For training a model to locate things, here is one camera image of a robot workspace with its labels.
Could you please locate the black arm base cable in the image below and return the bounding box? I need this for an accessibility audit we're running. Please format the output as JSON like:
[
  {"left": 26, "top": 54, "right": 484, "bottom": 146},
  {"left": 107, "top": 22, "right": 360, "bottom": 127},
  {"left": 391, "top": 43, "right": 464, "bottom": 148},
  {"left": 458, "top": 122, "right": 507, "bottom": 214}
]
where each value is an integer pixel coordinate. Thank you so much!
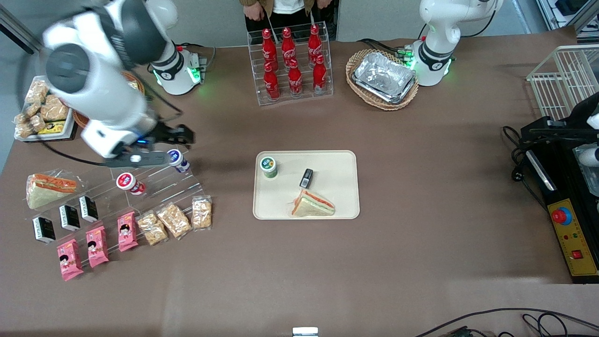
[
  {"left": 175, "top": 43, "right": 217, "bottom": 71},
  {"left": 358, "top": 38, "right": 408, "bottom": 54}
]

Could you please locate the light wicker basket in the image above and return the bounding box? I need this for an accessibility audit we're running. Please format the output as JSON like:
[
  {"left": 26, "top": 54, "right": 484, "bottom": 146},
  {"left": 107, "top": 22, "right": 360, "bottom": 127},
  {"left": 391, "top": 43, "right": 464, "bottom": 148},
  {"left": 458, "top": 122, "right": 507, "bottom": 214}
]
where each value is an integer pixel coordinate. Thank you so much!
[{"left": 346, "top": 49, "right": 419, "bottom": 111}]

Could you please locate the clear puffed snack pack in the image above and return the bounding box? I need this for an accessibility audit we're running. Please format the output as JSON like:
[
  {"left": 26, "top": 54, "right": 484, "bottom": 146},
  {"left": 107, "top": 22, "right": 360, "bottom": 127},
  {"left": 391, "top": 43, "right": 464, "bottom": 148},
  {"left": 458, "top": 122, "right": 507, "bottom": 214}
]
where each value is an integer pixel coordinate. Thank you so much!
[
  {"left": 26, "top": 81, "right": 50, "bottom": 105},
  {"left": 15, "top": 112, "right": 47, "bottom": 137},
  {"left": 40, "top": 95, "right": 70, "bottom": 122}
]

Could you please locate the large wrapped triangle sandwich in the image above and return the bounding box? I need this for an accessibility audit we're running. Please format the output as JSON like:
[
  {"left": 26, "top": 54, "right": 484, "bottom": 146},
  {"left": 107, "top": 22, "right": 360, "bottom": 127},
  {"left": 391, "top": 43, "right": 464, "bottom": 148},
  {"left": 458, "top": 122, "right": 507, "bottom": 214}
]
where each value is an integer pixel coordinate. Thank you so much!
[{"left": 26, "top": 169, "right": 82, "bottom": 210}]

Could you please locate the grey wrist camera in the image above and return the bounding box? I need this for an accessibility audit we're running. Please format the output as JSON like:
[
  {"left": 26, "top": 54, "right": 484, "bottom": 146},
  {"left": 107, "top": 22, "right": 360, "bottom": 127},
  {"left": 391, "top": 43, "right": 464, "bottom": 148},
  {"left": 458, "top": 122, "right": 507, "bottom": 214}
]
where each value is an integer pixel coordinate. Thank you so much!
[
  {"left": 104, "top": 151, "right": 172, "bottom": 169},
  {"left": 579, "top": 147, "right": 599, "bottom": 168}
]

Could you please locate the beige plastic tray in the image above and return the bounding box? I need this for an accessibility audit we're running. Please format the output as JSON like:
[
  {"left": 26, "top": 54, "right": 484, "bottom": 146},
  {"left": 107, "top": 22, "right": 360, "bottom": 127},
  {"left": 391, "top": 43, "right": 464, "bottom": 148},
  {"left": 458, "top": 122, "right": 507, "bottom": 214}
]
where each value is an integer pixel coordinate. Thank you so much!
[{"left": 253, "top": 150, "right": 360, "bottom": 220}]

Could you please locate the black control box yellow panel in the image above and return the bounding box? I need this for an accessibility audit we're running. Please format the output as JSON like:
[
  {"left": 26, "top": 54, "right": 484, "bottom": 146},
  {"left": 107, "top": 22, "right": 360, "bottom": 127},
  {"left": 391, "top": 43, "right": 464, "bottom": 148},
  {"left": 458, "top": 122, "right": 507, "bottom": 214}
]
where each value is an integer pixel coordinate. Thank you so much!
[{"left": 520, "top": 131, "right": 599, "bottom": 285}]

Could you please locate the long black cable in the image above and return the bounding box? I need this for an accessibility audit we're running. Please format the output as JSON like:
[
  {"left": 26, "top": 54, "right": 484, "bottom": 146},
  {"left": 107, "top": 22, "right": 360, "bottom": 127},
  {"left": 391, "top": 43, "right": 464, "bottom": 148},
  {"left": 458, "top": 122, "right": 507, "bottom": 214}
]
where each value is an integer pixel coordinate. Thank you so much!
[{"left": 414, "top": 308, "right": 599, "bottom": 337}]

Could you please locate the red gum bottle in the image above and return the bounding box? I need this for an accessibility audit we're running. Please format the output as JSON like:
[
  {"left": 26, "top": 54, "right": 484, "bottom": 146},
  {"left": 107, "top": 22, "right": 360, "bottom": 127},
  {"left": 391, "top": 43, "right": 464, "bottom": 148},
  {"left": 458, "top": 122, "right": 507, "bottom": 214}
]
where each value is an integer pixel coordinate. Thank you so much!
[{"left": 116, "top": 172, "right": 146, "bottom": 196}]

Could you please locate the blue gum bottle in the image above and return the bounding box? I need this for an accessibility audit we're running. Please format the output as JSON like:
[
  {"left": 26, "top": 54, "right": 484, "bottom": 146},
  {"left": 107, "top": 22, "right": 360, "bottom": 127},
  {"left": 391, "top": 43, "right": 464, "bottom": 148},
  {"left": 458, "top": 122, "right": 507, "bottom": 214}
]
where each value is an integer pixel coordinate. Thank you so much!
[{"left": 167, "top": 149, "right": 190, "bottom": 173}]

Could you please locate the white snack tray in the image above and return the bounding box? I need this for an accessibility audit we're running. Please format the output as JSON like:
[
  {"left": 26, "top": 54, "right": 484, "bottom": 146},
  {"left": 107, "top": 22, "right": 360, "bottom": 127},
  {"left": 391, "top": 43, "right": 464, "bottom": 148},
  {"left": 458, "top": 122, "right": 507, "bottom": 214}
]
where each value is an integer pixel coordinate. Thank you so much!
[{"left": 14, "top": 75, "right": 78, "bottom": 142}]

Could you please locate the black left arm base cable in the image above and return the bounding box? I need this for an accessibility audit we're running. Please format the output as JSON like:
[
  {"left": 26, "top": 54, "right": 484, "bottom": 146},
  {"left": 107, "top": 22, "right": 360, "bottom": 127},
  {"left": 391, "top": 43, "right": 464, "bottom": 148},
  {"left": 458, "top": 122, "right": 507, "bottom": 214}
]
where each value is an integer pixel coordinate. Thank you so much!
[{"left": 358, "top": 38, "right": 408, "bottom": 54}]

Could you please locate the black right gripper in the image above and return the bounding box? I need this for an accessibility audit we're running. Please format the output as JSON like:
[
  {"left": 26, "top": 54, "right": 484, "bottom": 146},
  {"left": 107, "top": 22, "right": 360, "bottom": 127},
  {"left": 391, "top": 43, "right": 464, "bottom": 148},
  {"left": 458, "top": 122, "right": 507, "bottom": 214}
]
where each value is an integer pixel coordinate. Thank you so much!
[{"left": 137, "top": 121, "right": 195, "bottom": 153}]

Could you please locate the standing person brown jacket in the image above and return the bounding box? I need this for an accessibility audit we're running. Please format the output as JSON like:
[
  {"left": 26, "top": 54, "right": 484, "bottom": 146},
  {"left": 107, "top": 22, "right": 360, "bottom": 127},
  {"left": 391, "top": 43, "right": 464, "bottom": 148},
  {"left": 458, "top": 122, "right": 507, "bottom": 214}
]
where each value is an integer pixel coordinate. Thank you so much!
[{"left": 240, "top": 0, "right": 338, "bottom": 40}]

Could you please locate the clear acrylic stepped stand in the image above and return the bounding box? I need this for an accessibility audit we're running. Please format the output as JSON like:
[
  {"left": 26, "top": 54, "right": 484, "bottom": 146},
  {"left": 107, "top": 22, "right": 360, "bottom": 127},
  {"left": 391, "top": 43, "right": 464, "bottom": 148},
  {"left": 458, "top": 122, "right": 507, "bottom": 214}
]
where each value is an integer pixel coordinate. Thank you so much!
[{"left": 33, "top": 139, "right": 206, "bottom": 268}]

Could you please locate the green gum bottle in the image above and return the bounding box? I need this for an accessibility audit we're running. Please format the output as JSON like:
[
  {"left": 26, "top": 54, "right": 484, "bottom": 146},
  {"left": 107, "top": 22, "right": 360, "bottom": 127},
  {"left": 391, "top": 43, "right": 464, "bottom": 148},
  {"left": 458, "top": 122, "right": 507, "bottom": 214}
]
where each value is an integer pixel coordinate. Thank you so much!
[{"left": 260, "top": 156, "right": 278, "bottom": 179}]

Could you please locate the silver foil tray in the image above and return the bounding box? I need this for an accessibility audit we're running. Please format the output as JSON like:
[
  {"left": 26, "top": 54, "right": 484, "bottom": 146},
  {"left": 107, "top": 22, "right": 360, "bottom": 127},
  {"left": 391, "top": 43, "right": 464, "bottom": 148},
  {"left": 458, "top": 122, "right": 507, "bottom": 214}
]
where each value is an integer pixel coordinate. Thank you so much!
[{"left": 352, "top": 51, "right": 417, "bottom": 104}]

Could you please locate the black snack box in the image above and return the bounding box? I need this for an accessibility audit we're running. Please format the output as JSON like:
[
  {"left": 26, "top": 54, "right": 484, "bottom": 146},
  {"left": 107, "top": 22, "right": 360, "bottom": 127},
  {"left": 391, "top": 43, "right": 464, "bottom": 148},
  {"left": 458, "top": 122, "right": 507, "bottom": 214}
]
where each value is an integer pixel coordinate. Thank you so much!
[
  {"left": 78, "top": 195, "right": 99, "bottom": 223},
  {"left": 59, "top": 205, "right": 81, "bottom": 232},
  {"left": 32, "top": 215, "right": 56, "bottom": 244}
]

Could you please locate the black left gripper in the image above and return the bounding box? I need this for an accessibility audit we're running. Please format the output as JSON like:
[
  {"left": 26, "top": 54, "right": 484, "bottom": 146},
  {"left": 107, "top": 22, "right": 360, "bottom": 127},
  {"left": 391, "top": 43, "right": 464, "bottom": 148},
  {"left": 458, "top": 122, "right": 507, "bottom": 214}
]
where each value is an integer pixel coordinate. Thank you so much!
[{"left": 521, "top": 91, "right": 599, "bottom": 143}]

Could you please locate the pink snack pack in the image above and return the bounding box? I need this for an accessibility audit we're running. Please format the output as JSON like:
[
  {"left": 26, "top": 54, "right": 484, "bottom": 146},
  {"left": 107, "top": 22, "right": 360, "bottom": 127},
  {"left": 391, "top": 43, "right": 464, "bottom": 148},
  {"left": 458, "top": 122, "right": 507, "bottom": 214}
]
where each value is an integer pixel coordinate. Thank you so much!
[
  {"left": 86, "top": 226, "right": 110, "bottom": 268},
  {"left": 57, "top": 238, "right": 84, "bottom": 281},
  {"left": 117, "top": 211, "right": 139, "bottom": 252}
]

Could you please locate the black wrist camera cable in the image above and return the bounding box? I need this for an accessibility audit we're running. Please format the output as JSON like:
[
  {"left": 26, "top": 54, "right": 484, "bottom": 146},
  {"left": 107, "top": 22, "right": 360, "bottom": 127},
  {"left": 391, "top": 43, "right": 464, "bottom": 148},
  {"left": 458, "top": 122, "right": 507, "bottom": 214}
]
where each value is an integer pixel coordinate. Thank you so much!
[{"left": 16, "top": 61, "right": 184, "bottom": 167}]

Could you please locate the dark wicker basket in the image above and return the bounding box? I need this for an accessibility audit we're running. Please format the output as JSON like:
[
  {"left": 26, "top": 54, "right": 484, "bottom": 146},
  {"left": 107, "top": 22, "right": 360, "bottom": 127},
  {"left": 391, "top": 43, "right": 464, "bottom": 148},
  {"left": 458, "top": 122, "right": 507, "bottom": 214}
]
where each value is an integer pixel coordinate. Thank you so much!
[{"left": 73, "top": 72, "right": 146, "bottom": 130}]

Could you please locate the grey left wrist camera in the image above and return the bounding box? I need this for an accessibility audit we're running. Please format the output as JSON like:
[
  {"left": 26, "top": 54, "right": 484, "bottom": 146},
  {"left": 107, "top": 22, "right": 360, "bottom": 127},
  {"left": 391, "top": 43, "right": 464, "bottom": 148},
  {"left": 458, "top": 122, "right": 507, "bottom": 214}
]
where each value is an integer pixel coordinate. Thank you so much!
[{"left": 579, "top": 147, "right": 599, "bottom": 168}]

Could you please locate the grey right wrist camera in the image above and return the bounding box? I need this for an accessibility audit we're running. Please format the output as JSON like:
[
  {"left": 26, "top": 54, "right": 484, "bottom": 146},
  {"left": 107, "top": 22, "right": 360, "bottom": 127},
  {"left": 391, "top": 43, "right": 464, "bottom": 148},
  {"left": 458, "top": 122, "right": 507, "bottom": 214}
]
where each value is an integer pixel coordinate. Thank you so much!
[{"left": 104, "top": 151, "right": 172, "bottom": 169}]

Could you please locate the red cola bottle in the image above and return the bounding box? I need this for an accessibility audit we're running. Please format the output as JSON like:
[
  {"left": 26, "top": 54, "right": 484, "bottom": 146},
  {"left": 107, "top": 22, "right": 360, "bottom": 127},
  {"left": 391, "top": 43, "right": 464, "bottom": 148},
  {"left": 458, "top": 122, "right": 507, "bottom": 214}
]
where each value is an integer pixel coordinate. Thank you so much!
[
  {"left": 312, "top": 55, "right": 328, "bottom": 94},
  {"left": 261, "top": 29, "right": 278, "bottom": 72},
  {"left": 307, "top": 24, "right": 323, "bottom": 64},
  {"left": 287, "top": 59, "right": 303, "bottom": 98},
  {"left": 281, "top": 27, "right": 297, "bottom": 67},
  {"left": 263, "top": 62, "right": 280, "bottom": 101}
]

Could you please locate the white wire basket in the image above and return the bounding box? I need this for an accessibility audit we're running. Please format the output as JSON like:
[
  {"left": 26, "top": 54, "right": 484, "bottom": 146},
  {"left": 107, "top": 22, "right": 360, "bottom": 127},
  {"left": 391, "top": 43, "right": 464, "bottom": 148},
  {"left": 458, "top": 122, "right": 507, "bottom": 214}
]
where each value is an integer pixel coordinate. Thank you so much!
[{"left": 526, "top": 44, "right": 599, "bottom": 122}]

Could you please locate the clear peanut brittle pack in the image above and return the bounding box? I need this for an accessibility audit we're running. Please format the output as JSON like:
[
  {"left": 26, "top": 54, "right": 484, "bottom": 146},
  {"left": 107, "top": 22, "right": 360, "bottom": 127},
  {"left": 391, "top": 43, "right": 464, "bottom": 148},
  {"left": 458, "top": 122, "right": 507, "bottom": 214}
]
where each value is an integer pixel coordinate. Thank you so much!
[
  {"left": 156, "top": 202, "right": 193, "bottom": 240},
  {"left": 191, "top": 196, "right": 212, "bottom": 230},
  {"left": 136, "top": 211, "right": 168, "bottom": 246}
]

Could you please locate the black power cable with plug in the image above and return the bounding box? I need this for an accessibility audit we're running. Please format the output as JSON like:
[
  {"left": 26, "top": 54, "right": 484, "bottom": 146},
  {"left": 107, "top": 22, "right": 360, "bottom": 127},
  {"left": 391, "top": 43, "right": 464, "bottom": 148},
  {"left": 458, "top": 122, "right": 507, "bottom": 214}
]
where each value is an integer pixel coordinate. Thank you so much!
[{"left": 502, "top": 125, "right": 548, "bottom": 209}]

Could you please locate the small wrapped triangle sandwich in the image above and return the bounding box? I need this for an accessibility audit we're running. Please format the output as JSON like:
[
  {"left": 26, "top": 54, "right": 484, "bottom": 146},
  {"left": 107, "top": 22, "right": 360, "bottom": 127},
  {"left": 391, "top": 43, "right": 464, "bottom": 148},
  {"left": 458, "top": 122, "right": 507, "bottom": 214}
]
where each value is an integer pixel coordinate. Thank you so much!
[{"left": 289, "top": 189, "right": 336, "bottom": 218}]

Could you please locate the clear acrylic bottle rack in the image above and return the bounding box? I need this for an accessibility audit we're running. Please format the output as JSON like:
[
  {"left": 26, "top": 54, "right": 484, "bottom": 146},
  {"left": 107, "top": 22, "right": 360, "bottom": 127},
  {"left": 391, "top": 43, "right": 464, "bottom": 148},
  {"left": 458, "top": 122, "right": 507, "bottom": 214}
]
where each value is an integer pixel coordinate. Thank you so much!
[{"left": 247, "top": 21, "right": 334, "bottom": 107}]

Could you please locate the aluminium frame shelf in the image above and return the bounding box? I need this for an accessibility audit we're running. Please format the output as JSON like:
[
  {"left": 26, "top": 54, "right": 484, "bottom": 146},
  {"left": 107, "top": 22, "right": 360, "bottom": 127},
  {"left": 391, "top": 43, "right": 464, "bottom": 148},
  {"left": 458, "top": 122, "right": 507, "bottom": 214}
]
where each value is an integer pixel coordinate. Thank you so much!
[{"left": 536, "top": 0, "right": 599, "bottom": 44}]

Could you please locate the yellow snack pack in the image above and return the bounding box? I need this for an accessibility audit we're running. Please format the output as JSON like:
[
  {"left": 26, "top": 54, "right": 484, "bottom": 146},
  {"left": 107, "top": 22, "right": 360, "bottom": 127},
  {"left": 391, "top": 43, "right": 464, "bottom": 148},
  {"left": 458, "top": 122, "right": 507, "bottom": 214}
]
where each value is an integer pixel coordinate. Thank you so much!
[{"left": 37, "top": 121, "right": 66, "bottom": 135}]

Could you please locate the black right arm base cable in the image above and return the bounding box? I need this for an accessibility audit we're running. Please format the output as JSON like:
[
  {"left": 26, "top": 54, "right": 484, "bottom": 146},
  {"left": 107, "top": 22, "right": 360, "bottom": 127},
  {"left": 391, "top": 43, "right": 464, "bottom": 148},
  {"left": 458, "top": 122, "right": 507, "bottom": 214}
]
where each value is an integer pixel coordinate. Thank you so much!
[{"left": 175, "top": 43, "right": 217, "bottom": 71}]

